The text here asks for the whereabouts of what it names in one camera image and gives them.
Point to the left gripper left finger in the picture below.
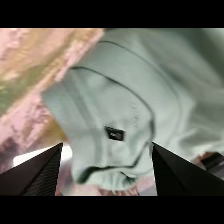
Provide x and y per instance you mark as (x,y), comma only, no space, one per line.
(38,176)

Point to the pale green shirt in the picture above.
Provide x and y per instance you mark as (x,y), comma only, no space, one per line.
(133,96)

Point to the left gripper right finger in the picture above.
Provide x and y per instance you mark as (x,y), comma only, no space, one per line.
(178,176)

